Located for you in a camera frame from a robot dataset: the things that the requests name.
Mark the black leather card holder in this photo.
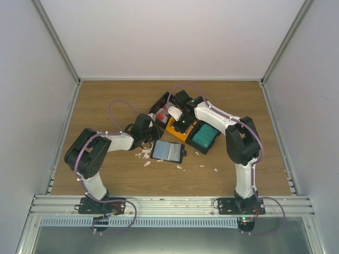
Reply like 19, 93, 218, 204
150, 140, 187, 164

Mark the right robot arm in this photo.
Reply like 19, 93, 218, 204
166, 90, 263, 214

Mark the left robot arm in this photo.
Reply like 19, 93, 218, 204
64, 113, 164, 214

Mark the red white card stack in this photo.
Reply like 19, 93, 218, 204
156, 105, 170, 124

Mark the black bin with teal cards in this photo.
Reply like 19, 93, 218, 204
185, 121, 221, 155

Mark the teal card stack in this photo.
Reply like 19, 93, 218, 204
192, 124, 218, 148

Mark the yellow plastic bin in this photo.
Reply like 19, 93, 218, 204
165, 117, 198, 142

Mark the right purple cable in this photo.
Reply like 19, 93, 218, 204
167, 84, 286, 236

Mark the purple cable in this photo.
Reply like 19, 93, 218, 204
74, 99, 138, 236
167, 84, 286, 236

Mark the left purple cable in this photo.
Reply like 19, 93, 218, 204
74, 99, 138, 236

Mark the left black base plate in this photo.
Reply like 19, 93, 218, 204
74, 196, 126, 216

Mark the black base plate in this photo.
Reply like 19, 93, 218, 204
212, 196, 266, 215
74, 196, 126, 216

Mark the grey slotted cable duct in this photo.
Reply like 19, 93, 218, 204
40, 216, 238, 229

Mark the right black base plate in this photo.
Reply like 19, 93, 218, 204
212, 196, 266, 215

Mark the aluminium front rail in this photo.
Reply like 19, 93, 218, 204
29, 195, 315, 217

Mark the aluminium frame post left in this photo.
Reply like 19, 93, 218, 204
31, 0, 81, 86

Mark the aluminium frame post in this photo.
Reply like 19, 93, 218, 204
260, 0, 314, 86
31, 0, 81, 86

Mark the aluminium frame post right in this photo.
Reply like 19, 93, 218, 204
260, 0, 314, 86

